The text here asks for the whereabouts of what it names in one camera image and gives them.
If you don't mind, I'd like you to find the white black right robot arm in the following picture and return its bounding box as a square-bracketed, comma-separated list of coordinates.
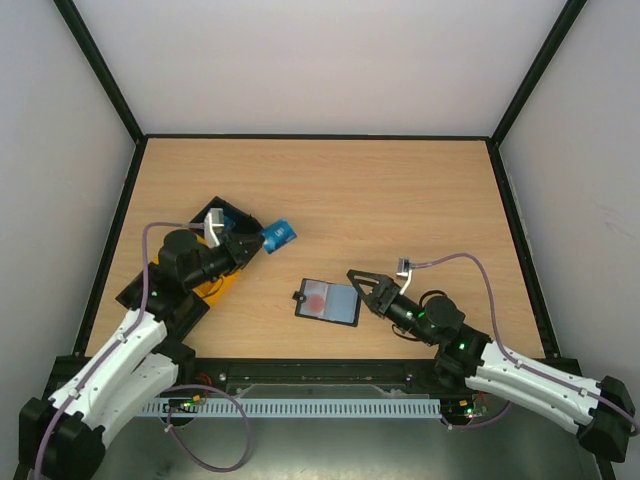
[347, 270, 639, 463]

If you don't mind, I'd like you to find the black cage frame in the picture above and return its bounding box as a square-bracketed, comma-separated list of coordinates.
[9, 0, 617, 480]

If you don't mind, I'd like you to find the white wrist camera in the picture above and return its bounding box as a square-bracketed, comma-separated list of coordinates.
[396, 257, 413, 295]
[203, 208, 225, 248]

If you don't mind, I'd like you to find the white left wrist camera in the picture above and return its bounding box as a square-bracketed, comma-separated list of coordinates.
[203, 208, 225, 248]

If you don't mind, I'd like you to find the red white card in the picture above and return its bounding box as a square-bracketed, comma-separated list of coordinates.
[301, 280, 329, 317]

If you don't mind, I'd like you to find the yellow middle sorting bin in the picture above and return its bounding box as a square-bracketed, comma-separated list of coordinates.
[158, 230, 229, 302]

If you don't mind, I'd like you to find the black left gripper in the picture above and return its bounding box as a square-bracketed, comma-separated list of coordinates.
[184, 232, 264, 291]

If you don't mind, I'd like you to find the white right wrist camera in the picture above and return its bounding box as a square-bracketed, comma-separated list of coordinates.
[396, 257, 413, 295]

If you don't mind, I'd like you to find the left controller circuit board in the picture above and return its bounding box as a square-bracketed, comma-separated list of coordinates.
[163, 395, 207, 414]

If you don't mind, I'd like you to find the black leather card holder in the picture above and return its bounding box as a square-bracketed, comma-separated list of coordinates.
[292, 278, 361, 327]

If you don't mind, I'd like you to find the light blue slotted cable duct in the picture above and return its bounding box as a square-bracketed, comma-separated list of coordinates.
[137, 398, 441, 419]

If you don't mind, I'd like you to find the controller circuit board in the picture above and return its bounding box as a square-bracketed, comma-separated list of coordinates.
[443, 397, 489, 419]
[163, 395, 207, 414]

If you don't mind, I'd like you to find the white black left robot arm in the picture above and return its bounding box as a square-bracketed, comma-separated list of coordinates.
[19, 223, 263, 479]

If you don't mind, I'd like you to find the black near sorting bin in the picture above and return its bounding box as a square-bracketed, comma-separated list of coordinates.
[145, 263, 210, 341]

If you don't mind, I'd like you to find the black far sorting bin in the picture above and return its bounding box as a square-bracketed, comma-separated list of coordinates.
[190, 197, 263, 251]

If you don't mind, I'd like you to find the right controller circuit board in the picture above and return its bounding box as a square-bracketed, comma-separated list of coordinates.
[443, 397, 489, 419]

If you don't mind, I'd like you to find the black sorting bin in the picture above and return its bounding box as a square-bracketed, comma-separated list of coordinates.
[145, 263, 210, 341]
[190, 197, 263, 251]

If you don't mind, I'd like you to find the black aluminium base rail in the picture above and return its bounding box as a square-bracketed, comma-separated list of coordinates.
[177, 358, 476, 398]

